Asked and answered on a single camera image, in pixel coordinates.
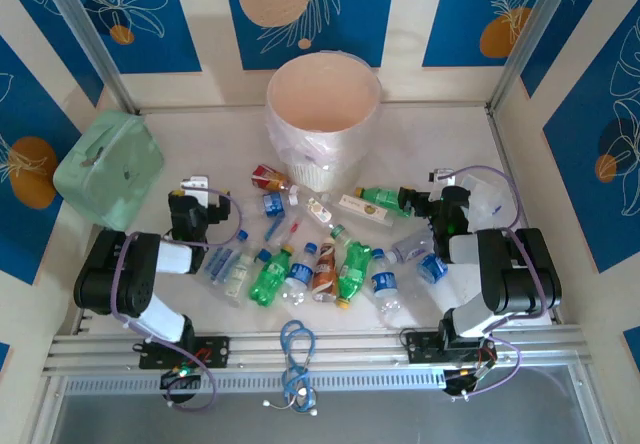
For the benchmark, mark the green bottle yellow cap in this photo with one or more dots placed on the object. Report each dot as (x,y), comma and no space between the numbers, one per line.
(270,274)
(352,269)
(382,198)

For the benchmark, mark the crushed clear blue label bottle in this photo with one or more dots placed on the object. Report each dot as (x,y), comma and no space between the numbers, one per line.
(410,250)
(431,266)

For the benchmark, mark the long blue label bottle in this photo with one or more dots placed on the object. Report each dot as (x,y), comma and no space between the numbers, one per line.
(220,261)

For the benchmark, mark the white carton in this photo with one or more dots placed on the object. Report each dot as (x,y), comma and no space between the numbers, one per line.
(362,208)

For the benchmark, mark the red orange label bottle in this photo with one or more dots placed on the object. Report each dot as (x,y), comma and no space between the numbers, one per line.
(265,176)

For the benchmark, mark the white cap blue label bottle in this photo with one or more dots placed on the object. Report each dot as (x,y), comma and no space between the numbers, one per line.
(273,204)

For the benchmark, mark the clear bottle pale green label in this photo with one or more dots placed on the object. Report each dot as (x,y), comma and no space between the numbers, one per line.
(239,274)

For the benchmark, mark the clear bottle red blue inside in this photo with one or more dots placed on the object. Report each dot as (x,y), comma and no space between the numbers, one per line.
(280,229)

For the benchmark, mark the green cap clear bottle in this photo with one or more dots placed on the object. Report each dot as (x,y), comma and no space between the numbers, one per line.
(318,212)

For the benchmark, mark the brown drink bottle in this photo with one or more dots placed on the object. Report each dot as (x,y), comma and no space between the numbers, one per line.
(325,269)

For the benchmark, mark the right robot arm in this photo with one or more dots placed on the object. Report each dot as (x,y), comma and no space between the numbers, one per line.
(515,269)

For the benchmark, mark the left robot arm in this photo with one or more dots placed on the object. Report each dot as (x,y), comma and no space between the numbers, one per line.
(120,274)

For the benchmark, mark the white bin with plastic liner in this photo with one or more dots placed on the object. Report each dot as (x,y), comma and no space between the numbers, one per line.
(320,104)

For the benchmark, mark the clear plastic container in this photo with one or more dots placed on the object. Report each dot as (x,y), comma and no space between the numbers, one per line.
(482,206)

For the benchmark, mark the mint green zip pouch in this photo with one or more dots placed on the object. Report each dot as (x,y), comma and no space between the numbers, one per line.
(110,169)

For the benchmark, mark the blue stethoscope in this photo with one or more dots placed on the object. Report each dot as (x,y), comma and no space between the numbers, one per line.
(301,395)

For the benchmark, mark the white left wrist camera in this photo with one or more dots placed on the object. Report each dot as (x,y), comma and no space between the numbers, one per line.
(196,183)

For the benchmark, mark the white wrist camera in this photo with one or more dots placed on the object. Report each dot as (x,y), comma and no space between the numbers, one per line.
(442,175)
(196,183)

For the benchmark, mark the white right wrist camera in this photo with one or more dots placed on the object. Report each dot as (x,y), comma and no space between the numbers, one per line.
(442,175)

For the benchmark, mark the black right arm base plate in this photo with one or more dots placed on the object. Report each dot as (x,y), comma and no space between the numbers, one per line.
(420,346)

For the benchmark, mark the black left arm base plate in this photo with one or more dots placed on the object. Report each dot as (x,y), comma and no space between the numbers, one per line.
(215,351)

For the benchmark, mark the aluminium mounting rail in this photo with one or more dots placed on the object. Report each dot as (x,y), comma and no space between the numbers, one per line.
(350,349)

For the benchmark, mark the aluminium frame post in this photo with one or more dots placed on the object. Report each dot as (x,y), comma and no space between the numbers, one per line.
(530,34)
(85,34)

